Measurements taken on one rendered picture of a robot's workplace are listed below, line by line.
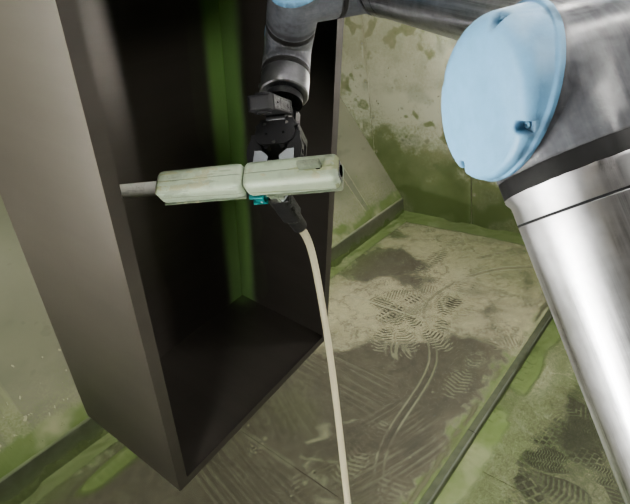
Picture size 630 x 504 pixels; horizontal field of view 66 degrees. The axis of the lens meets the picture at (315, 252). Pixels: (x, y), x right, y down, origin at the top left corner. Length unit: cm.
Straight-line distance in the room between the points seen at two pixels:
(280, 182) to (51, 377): 145
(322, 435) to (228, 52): 126
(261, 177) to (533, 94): 50
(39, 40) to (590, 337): 65
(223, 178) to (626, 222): 58
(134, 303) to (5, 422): 123
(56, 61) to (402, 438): 149
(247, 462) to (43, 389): 77
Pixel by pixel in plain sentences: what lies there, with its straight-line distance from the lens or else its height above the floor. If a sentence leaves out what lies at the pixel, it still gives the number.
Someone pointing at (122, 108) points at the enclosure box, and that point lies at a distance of 115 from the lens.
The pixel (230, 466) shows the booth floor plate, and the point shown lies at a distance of 182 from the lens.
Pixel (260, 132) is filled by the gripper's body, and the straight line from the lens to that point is 86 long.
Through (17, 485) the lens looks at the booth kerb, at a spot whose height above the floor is 11.
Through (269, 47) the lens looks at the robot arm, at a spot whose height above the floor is 133.
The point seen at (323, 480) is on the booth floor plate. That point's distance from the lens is 171.
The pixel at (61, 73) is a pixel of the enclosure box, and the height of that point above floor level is 136.
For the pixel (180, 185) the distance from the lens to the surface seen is 82.
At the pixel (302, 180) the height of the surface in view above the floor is 116.
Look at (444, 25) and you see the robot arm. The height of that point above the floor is 134.
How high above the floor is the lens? 141
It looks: 28 degrees down
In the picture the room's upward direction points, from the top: 9 degrees counter-clockwise
